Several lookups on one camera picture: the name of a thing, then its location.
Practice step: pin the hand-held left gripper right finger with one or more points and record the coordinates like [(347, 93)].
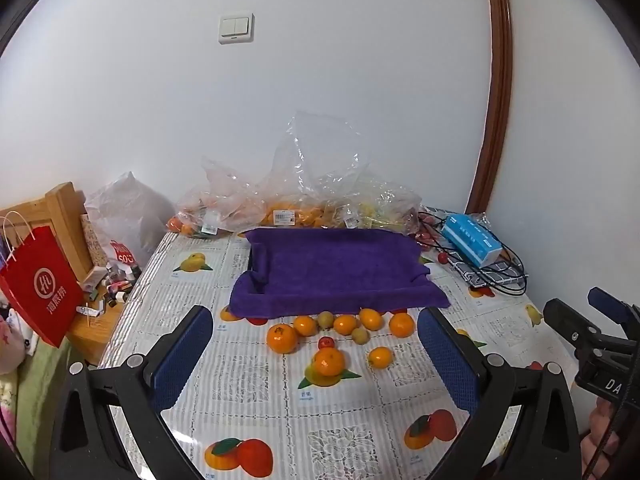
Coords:
[(447, 355)]

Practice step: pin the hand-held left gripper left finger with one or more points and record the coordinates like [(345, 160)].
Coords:
[(185, 350)]

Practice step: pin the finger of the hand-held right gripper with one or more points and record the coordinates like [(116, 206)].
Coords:
[(570, 321), (607, 302)]

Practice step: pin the small mandarin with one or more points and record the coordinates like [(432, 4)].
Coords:
[(380, 357)]

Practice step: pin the small brown round fruit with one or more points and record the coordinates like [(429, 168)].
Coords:
[(359, 335)]

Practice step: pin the large mandarin with stem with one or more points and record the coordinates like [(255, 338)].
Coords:
[(282, 338)]

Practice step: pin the black tray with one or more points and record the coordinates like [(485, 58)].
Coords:
[(249, 262)]

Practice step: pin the green-brown round fruit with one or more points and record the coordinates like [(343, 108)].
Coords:
[(325, 318)]

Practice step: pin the purple towel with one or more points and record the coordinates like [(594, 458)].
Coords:
[(340, 265)]

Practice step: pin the person's right hand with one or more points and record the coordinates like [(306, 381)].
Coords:
[(599, 432)]

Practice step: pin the fruit print tablecloth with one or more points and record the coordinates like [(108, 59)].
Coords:
[(250, 400)]

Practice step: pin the grey checkered pouch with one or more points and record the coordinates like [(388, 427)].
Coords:
[(492, 272)]

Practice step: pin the wooden nightstand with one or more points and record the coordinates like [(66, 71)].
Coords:
[(95, 332)]

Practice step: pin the pile of small cosmetic items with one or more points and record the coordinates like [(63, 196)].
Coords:
[(112, 285)]

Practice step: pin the red and white packet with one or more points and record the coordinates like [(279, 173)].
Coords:
[(122, 255)]

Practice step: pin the blue tissue box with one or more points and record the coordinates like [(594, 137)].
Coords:
[(472, 241)]

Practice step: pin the patterned paper box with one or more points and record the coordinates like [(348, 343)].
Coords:
[(95, 245)]

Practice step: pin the clear bag of mandarins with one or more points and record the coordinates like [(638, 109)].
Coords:
[(210, 205)]

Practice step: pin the white plastic bag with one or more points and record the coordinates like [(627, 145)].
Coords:
[(125, 210)]

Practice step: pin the green bedding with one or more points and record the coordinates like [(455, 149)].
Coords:
[(35, 400)]

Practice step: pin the red paper bag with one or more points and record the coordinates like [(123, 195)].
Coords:
[(40, 285)]

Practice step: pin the clear bag of yellow fruit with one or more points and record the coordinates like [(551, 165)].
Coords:
[(385, 205)]

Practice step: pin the pink plush toy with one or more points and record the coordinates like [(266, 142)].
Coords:
[(12, 345)]

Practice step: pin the tall clear bag with label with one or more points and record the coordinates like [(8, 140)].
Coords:
[(310, 170)]

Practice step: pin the brown wooden door frame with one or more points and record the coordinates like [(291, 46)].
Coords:
[(500, 85)]

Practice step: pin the white light switch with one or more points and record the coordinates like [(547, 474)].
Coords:
[(236, 28)]

